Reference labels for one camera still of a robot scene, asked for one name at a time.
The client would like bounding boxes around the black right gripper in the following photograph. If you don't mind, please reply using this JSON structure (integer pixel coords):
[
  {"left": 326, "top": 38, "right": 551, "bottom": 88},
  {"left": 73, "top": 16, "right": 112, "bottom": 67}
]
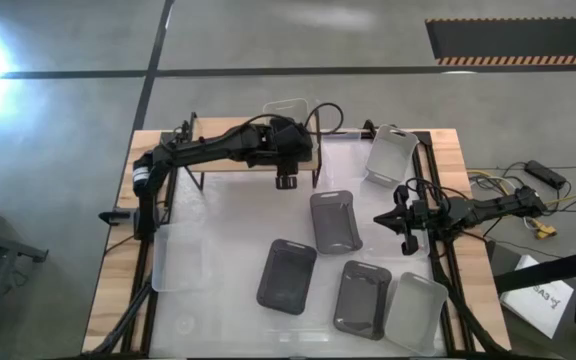
[{"left": 373, "top": 185, "right": 432, "bottom": 256}]

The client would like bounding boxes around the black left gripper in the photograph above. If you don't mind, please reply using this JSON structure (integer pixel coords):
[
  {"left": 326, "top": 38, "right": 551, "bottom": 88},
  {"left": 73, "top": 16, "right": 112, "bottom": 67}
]
[{"left": 266, "top": 118, "right": 315, "bottom": 191}]

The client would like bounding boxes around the dark translucent plastic basket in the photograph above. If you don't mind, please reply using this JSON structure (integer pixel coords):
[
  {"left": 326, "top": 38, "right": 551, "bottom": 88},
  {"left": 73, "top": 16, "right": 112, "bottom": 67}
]
[
  {"left": 333, "top": 260, "right": 393, "bottom": 342},
  {"left": 256, "top": 238, "right": 318, "bottom": 316},
  {"left": 309, "top": 189, "right": 364, "bottom": 255}
]

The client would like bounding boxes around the grey plastic basket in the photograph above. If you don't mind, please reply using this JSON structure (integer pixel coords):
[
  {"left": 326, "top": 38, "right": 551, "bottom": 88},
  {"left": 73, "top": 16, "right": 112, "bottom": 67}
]
[
  {"left": 262, "top": 98, "right": 310, "bottom": 126},
  {"left": 365, "top": 124, "right": 420, "bottom": 190},
  {"left": 384, "top": 272, "right": 449, "bottom": 357}
]

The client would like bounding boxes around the wooden shelf with black legs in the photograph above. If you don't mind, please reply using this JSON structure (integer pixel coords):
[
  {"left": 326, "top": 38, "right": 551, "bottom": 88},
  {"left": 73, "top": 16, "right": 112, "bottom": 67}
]
[{"left": 180, "top": 110, "right": 323, "bottom": 191}]

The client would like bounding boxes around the black diagonal beam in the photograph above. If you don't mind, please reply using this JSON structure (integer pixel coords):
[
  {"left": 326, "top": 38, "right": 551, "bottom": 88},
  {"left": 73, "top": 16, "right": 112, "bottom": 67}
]
[{"left": 492, "top": 244, "right": 576, "bottom": 296}]

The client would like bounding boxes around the black power adapter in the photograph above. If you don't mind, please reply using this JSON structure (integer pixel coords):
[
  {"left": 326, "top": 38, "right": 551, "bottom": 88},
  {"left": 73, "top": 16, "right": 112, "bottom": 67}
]
[{"left": 524, "top": 159, "right": 568, "bottom": 190}]

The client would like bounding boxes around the white printed paper sheet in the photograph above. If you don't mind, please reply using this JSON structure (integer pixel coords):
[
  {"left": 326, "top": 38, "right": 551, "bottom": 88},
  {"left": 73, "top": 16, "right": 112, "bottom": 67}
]
[{"left": 499, "top": 254, "right": 575, "bottom": 340}]

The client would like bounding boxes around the black hazard-striped floor mat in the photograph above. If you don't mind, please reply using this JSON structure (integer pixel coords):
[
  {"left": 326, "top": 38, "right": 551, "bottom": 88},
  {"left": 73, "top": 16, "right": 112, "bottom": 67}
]
[{"left": 425, "top": 17, "right": 576, "bottom": 66}]

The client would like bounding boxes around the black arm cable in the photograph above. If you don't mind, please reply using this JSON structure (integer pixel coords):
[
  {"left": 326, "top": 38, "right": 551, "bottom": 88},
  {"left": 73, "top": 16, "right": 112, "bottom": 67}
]
[{"left": 166, "top": 118, "right": 194, "bottom": 147}]

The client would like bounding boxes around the black aluminium table frame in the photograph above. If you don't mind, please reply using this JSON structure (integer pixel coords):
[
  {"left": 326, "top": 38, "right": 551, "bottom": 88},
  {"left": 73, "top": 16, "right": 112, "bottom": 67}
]
[{"left": 82, "top": 128, "right": 512, "bottom": 359}]

